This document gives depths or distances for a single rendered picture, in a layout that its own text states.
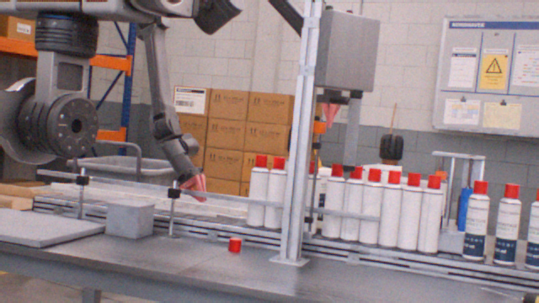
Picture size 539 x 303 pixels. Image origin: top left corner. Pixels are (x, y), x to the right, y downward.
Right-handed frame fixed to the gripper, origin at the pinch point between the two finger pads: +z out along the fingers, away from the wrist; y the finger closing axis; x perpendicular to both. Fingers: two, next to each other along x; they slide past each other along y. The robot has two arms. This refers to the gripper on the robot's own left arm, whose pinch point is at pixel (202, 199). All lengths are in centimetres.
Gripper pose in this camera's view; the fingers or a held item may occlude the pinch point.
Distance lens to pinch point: 195.3
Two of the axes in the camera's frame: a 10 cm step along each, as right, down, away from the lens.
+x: -7.9, 5.5, 2.8
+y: 3.2, -0.3, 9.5
